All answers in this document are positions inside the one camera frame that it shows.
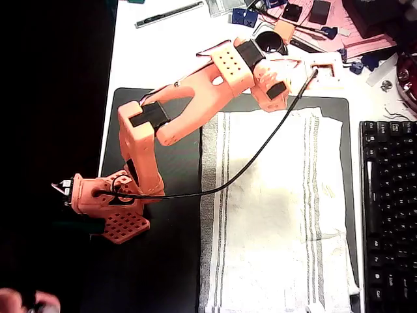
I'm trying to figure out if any black square pad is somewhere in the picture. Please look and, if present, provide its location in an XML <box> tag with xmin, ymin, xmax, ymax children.
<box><xmin>281</xmin><ymin>3</ymin><xmax>304</xmax><ymax>23</ymax></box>

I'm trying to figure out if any black dome on white base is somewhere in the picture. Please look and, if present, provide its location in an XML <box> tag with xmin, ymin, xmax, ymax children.
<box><xmin>253</xmin><ymin>31</ymin><xmax>289</xmax><ymax>56</ymax></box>

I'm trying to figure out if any clear plastic bag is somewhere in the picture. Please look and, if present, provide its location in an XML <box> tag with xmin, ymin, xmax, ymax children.
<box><xmin>208</xmin><ymin>0</ymin><xmax>248</xmax><ymax>18</ymax></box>

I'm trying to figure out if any dark desk mat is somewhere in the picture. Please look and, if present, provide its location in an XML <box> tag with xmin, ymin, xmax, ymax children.
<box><xmin>79</xmin><ymin>87</ymin><xmax>362</xmax><ymax>313</ymax></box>

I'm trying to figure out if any black pen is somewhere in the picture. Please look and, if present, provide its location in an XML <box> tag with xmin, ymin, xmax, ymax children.
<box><xmin>289</xmin><ymin>37</ymin><xmax>322</xmax><ymax>53</ymax></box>

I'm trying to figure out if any black keyboard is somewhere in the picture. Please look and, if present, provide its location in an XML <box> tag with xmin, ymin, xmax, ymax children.
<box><xmin>358</xmin><ymin>120</ymin><xmax>417</xmax><ymax>313</ymax></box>

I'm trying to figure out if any metal allen key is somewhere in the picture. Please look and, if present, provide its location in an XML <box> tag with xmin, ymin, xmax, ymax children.
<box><xmin>252</xmin><ymin>21</ymin><xmax>278</xmax><ymax>35</ymax></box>

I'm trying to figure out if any dark red round object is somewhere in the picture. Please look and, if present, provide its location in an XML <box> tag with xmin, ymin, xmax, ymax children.
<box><xmin>395</xmin><ymin>52</ymin><xmax>417</xmax><ymax>110</ymax></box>

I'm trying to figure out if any orange block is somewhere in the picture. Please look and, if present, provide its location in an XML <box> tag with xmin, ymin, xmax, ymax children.
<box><xmin>273</xmin><ymin>21</ymin><xmax>296</xmax><ymax>44</ymax></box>

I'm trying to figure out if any pink paper stack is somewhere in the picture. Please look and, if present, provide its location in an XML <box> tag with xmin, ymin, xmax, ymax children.
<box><xmin>260</xmin><ymin>0</ymin><xmax>398</xmax><ymax>61</ymax></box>

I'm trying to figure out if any dark maroon box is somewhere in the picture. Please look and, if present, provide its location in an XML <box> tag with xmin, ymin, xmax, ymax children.
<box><xmin>341</xmin><ymin>0</ymin><xmax>417</xmax><ymax>40</ymax></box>

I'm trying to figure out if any dark blue printed part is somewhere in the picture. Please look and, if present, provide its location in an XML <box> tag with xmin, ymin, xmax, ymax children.
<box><xmin>361</xmin><ymin>54</ymin><xmax>381</xmax><ymax>71</ymax></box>

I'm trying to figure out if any clear plastic strip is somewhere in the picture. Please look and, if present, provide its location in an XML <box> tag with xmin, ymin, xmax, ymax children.
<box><xmin>366</xmin><ymin>53</ymin><xmax>399</xmax><ymax>87</ymax></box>

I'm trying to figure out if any white striped towel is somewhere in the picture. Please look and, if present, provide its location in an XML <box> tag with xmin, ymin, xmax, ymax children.
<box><xmin>197</xmin><ymin>106</ymin><xmax>361</xmax><ymax>313</ymax></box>

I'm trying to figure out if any black rectangular pad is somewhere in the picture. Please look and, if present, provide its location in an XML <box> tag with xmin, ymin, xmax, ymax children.
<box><xmin>309</xmin><ymin>0</ymin><xmax>332</xmax><ymax>25</ymax></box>

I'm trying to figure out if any person's hand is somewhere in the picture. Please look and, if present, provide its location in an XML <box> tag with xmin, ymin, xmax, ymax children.
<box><xmin>0</xmin><ymin>288</ymin><xmax>61</xmax><ymax>313</ymax></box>

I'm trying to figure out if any orange camera mount plate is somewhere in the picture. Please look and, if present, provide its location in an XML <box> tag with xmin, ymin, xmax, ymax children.
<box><xmin>293</xmin><ymin>52</ymin><xmax>345</xmax><ymax>91</ymax></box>

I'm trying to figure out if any black camera cable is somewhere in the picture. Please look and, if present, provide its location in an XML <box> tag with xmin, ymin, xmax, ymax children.
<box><xmin>110</xmin><ymin>68</ymin><xmax>319</xmax><ymax>200</ymax></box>

